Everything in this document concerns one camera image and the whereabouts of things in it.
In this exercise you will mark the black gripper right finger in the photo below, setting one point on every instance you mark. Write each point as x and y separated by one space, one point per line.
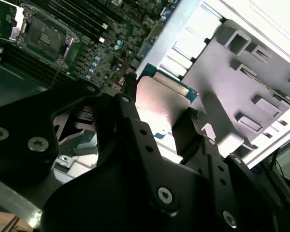
188 142

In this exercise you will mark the silver CPU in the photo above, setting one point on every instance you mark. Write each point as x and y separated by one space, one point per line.
159 101

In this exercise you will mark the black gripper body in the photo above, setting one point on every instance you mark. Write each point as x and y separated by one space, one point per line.
106 200

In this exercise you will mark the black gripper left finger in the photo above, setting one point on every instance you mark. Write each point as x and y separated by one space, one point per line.
17 135

